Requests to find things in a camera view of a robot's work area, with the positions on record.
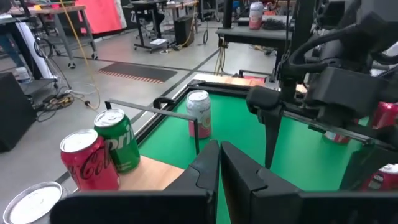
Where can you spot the green Sprite can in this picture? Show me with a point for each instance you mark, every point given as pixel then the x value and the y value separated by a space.
pixel 121 146

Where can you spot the green table mat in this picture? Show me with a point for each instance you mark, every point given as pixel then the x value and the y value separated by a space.
pixel 236 124

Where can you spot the black aluminium table frame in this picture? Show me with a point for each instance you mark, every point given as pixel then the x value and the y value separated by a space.
pixel 217 88

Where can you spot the black rolling desk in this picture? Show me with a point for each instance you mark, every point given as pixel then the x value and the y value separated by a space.
pixel 149 3

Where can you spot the black floor power strip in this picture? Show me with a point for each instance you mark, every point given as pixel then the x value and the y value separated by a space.
pixel 56 101

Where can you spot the light wooden shelf board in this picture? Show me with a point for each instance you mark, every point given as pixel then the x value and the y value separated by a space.
pixel 149 174

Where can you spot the red Coca-Cola can black script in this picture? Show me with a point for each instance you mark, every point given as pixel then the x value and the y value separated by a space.
pixel 90 168

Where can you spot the orange cloth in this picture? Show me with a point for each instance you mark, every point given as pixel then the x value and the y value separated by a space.
pixel 99 15

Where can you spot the black case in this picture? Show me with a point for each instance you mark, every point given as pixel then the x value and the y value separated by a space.
pixel 15 115

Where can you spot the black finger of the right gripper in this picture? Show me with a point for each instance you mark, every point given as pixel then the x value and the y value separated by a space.
pixel 270 130
pixel 354 168

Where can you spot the wooden top work table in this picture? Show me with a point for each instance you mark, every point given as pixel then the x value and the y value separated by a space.
pixel 46 10

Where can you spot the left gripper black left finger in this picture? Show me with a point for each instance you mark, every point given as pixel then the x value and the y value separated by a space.
pixel 140 208

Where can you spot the black clamp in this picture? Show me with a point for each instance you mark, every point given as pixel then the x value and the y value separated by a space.
pixel 160 101

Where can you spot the red Fanta strawberry can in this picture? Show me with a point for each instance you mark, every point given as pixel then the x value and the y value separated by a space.
pixel 385 182
pixel 337 138

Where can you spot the white board panel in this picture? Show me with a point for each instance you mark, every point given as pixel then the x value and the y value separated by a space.
pixel 34 49

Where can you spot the grey side table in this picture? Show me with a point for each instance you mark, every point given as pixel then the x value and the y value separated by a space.
pixel 248 33

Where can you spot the black computer tower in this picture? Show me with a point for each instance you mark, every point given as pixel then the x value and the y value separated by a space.
pixel 183 31

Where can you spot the white pink soda can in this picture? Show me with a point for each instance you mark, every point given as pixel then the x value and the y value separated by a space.
pixel 34 205
pixel 256 18
pixel 199 115

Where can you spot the black floor mat orange stripe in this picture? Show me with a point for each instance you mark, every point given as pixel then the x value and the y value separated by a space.
pixel 136 72

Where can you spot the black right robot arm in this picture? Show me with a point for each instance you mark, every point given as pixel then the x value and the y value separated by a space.
pixel 373 31

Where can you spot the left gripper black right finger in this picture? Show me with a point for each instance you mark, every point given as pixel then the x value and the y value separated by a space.
pixel 280 208

